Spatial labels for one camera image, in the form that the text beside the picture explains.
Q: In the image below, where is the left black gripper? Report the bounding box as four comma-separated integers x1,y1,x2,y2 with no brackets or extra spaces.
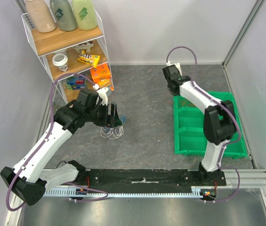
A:
85,101,122,128

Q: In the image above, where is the white cable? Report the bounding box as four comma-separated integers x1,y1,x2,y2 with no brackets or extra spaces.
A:
99,126,125,140

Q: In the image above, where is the orange cable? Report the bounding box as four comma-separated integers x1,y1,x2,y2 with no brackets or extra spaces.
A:
178,98,194,108

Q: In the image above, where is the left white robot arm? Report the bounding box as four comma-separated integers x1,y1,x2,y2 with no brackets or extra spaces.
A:
0,88,122,211

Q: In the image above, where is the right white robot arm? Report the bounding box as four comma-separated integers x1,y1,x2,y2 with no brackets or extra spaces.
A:
162,63,241,186

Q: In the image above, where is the lower orange snack box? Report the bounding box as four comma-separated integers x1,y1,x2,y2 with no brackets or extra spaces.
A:
94,77,114,91

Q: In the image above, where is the orange snack box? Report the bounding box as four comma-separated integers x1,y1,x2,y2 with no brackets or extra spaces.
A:
90,63,111,82
94,77,114,91

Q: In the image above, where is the top orange snack box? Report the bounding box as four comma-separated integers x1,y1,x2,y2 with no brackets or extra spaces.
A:
90,63,111,82

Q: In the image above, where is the blue snack package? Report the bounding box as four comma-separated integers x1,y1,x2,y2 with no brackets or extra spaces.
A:
65,74,87,90

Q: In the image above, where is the green compartment bin tray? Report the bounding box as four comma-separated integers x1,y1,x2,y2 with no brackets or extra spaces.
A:
173,92,248,159

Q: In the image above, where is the yellow candy bag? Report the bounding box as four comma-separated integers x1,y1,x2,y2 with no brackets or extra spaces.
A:
77,50,101,68

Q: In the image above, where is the chobani yogurt pack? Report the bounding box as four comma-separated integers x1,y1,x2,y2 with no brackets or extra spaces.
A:
73,40,94,54

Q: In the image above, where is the white lidded paper cup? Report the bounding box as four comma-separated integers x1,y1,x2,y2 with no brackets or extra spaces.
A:
52,53,69,72

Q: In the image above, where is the light green bottle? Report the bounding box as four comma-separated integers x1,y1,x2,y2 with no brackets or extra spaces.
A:
72,0,97,31

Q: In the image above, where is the grey green bottle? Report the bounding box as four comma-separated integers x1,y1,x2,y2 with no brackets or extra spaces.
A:
49,0,77,32

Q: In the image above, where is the beige bottle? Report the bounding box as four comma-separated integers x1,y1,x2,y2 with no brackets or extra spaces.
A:
25,0,56,33

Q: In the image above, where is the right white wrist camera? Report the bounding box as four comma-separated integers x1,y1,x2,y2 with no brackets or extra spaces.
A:
166,61,182,75

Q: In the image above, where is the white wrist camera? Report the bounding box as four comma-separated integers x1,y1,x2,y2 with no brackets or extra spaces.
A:
92,84,112,105
166,61,182,75

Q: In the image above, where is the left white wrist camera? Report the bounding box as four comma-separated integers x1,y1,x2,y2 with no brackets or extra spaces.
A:
92,84,112,105

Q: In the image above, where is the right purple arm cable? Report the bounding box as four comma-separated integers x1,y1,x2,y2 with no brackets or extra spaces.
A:
166,46,242,203

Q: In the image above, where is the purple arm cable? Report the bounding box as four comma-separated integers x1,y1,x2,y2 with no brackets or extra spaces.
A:
6,73,109,211
166,46,242,203

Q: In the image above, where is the white wire wooden shelf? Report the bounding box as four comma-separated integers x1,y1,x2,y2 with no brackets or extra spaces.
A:
21,7,115,105

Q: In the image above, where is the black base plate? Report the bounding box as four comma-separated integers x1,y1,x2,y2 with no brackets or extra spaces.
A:
73,169,226,187

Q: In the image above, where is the grey slotted cable duct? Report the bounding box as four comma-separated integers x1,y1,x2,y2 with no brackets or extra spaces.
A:
44,186,211,198

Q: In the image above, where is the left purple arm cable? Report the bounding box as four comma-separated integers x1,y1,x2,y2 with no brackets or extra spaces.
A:
6,73,109,211

